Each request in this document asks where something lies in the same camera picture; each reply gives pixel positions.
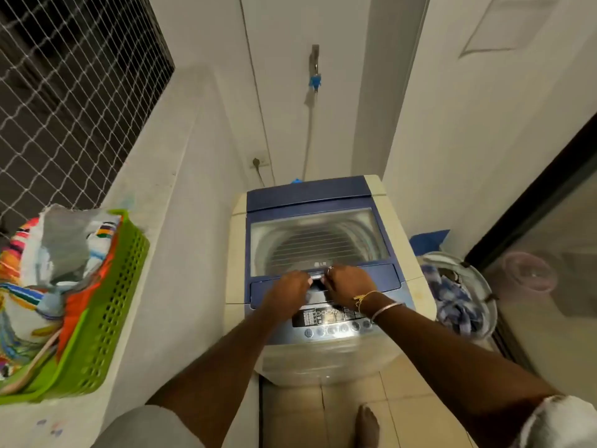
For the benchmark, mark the person's left forearm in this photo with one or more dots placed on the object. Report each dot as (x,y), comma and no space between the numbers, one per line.
(224,382)

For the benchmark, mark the grey floor mat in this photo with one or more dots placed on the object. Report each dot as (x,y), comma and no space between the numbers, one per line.
(578,284)

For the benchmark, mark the white window safety net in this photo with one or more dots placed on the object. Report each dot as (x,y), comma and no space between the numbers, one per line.
(70,88)

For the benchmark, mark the black framed glass door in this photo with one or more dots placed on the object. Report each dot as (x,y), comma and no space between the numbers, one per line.
(536,191)

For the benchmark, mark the green plastic basket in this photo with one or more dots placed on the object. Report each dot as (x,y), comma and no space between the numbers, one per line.
(107,331)

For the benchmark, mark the white wall socket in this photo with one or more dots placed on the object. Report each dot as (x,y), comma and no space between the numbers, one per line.
(263,159)

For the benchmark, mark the silver bangle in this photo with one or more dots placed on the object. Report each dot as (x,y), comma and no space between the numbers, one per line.
(387,308)

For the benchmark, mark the metal wall tap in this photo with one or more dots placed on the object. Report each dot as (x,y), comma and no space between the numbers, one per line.
(315,55)

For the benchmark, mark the person's white shirt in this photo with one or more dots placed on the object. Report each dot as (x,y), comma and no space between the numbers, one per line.
(559,424)

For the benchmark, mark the blue patterned garment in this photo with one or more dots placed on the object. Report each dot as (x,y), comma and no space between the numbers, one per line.
(454,303)

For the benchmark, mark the person's right hand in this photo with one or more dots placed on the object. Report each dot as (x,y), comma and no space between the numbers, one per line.
(347,286)

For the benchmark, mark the blue cream washing machine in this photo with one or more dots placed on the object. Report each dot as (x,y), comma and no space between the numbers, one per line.
(326,195)

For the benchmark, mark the colourful striped clothes pile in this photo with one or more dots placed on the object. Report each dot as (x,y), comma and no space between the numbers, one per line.
(28,265)

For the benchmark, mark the white paper sheet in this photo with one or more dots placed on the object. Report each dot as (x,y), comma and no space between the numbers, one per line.
(508,23)

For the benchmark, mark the pink plastic basin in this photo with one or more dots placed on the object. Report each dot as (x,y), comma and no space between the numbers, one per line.
(508,270)

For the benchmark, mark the white round laundry hamper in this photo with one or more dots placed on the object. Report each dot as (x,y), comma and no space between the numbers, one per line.
(480,284)

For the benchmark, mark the person's left hand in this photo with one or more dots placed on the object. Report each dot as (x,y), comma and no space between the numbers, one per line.
(287,293)

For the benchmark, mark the person's right forearm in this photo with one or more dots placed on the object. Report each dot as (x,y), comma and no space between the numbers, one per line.
(443,363)

